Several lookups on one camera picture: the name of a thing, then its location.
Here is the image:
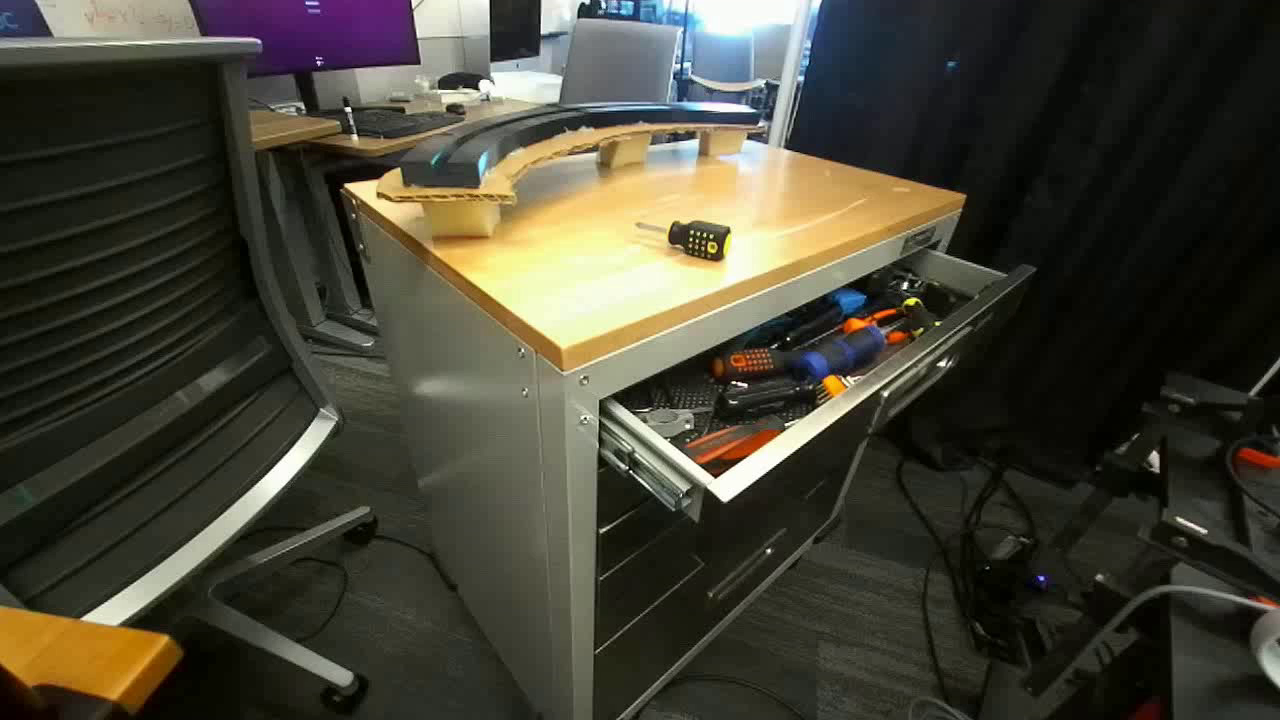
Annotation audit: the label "white round object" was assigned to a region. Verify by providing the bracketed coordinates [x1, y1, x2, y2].
[1248, 607, 1280, 689]

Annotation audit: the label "orange handled pliers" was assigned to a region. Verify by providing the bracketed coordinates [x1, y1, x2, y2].
[684, 421, 788, 470]

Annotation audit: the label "curved plywood stand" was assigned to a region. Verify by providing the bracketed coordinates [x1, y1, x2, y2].
[374, 120, 756, 244]

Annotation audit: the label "orange wooden armrest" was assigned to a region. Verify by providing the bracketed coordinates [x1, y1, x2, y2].
[0, 603, 187, 720]

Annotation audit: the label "silver workbench cabinet wooden top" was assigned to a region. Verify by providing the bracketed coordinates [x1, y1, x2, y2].
[340, 136, 974, 720]

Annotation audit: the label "black equipment frame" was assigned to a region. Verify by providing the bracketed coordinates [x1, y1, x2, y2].
[1024, 367, 1280, 720]

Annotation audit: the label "black keyboard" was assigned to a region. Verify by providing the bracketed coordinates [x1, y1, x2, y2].
[347, 103, 463, 139]

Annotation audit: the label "orange handled screwdriver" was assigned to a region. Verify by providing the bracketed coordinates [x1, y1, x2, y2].
[710, 339, 812, 387]

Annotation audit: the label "gray upholstered chair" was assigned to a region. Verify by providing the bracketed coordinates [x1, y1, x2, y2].
[556, 14, 684, 108]
[684, 22, 781, 108]

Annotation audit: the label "black curtain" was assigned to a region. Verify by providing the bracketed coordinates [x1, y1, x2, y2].
[791, 0, 1280, 470]

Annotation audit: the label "orange black screwdriver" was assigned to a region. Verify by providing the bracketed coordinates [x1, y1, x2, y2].
[836, 300, 931, 343]

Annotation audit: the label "monitor with purple screen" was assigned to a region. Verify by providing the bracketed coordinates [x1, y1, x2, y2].
[187, 0, 423, 76]

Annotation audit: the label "silver tool drawer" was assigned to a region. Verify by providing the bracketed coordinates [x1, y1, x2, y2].
[598, 248, 1035, 528]

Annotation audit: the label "black power strip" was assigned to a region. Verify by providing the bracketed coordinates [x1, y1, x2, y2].
[968, 530, 1073, 630]

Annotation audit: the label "red cable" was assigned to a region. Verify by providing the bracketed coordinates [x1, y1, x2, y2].
[1229, 439, 1280, 479]

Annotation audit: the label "black floor cables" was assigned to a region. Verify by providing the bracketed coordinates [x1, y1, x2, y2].
[890, 451, 1055, 694]

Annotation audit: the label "gray cable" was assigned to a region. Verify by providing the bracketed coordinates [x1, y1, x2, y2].
[1102, 578, 1274, 652]

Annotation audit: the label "black yellow stubby screwdriver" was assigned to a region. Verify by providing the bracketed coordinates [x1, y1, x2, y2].
[631, 217, 738, 262]

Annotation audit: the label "dark computer monitor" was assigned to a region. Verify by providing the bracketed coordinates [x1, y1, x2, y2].
[483, 0, 544, 64]

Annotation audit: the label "gray mesh office chair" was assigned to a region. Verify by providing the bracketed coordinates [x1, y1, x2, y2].
[0, 37, 379, 713]

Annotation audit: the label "small blue handled tool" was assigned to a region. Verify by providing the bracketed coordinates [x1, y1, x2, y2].
[816, 284, 874, 319]

